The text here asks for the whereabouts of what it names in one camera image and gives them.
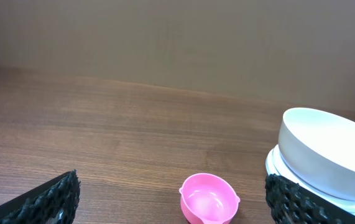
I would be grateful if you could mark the pink plastic measuring scoop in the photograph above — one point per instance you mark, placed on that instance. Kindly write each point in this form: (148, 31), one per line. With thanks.
(208, 199)

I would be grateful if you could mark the white digital kitchen scale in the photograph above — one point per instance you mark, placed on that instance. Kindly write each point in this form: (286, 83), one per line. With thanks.
(274, 164)

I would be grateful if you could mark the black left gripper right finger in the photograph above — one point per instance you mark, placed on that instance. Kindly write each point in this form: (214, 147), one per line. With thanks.
(291, 203)

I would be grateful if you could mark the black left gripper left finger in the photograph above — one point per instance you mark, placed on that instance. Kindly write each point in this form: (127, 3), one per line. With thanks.
(55, 201)

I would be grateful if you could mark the white bowl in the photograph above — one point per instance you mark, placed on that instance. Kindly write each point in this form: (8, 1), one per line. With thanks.
(319, 147)

